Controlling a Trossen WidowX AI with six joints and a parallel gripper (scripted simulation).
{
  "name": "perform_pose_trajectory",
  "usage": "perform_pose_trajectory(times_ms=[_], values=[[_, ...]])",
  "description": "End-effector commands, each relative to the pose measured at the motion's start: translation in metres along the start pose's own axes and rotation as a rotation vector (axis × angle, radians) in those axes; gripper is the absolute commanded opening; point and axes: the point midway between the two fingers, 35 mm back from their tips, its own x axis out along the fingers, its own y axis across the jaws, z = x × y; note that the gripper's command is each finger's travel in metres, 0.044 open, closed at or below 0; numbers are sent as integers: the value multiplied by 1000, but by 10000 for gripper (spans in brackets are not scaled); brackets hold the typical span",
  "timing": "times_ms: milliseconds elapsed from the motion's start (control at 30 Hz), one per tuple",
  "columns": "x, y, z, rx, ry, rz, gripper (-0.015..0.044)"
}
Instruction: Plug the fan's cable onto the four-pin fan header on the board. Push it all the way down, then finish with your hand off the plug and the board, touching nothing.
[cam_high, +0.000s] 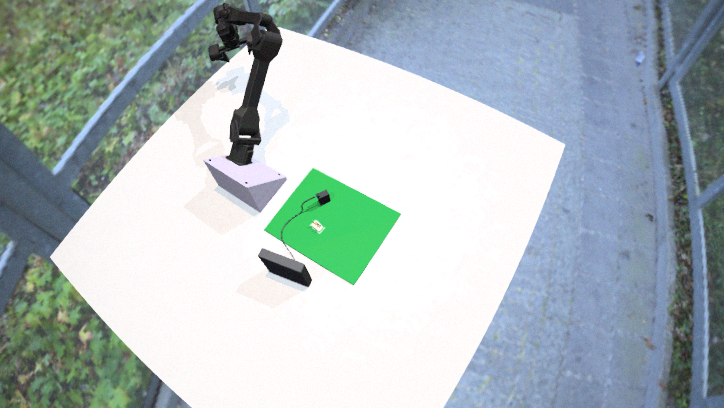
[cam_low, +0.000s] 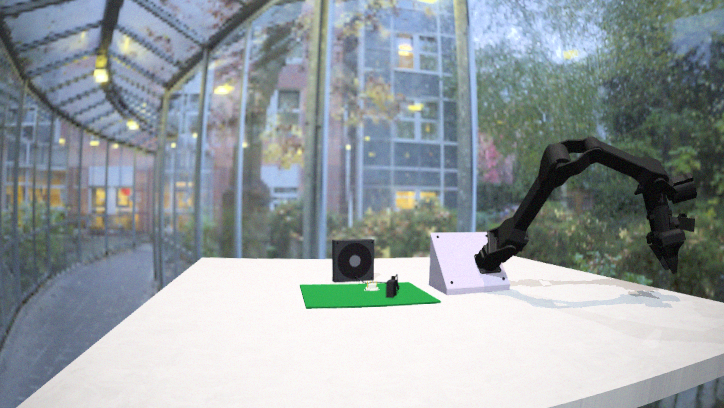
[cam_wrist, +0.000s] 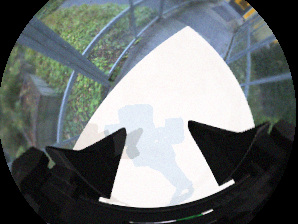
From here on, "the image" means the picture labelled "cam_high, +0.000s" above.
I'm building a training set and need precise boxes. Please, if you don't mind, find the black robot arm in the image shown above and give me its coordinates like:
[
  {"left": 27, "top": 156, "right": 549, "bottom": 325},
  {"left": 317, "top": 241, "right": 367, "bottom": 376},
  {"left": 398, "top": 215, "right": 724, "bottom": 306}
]
[{"left": 213, "top": 3, "right": 283, "bottom": 166}]

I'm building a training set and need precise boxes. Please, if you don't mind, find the green circuit board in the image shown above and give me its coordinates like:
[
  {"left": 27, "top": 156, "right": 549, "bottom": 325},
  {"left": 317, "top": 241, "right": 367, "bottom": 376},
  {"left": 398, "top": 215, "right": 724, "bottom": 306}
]
[{"left": 264, "top": 167, "right": 401, "bottom": 285}]

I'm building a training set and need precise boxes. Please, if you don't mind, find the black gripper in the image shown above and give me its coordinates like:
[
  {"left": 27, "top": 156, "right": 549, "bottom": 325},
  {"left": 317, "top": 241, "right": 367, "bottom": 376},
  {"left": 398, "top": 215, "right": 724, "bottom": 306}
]
[{"left": 208, "top": 31, "right": 253, "bottom": 63}]

